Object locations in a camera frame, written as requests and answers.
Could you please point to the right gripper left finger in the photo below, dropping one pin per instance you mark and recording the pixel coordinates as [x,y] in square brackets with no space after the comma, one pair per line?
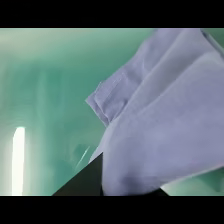
[85,181]

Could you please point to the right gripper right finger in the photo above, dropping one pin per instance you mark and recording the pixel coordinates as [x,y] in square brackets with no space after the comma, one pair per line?
[160,192]

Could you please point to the pale lilac T-shirt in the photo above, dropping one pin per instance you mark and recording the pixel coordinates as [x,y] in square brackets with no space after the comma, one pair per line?
[160,126]

